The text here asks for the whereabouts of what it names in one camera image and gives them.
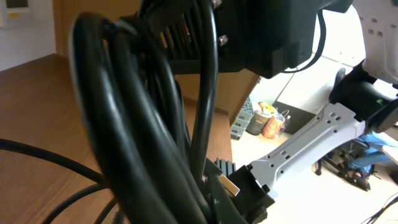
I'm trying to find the black micro USB cable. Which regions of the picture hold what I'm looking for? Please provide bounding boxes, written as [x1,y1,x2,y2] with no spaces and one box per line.
[0,138,125,224]

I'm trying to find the person in blue jeans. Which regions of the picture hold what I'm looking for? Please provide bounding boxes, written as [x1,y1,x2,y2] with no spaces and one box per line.
[338,132,397,191]

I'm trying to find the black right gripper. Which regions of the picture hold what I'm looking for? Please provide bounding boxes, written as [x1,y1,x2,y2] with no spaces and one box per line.
[121,0,352,78]

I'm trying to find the bags on floor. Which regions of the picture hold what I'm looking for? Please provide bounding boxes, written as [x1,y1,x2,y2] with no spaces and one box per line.
[246,102,291,139]

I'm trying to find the white wall device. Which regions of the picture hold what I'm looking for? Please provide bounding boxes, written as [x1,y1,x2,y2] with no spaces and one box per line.
[1,0,32,29]

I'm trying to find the grey stacked crates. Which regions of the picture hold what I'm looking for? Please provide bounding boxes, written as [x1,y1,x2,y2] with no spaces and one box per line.
[230,97,254,140]

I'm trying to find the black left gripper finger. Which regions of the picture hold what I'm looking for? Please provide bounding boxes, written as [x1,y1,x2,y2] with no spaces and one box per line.
[204,159,248,224]

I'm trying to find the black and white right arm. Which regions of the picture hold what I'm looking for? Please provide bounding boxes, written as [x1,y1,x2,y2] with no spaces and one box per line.
[117,1,397,220]

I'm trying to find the black USB-A cable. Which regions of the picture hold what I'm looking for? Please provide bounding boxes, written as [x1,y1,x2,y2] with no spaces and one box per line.
[0,0,242,224]

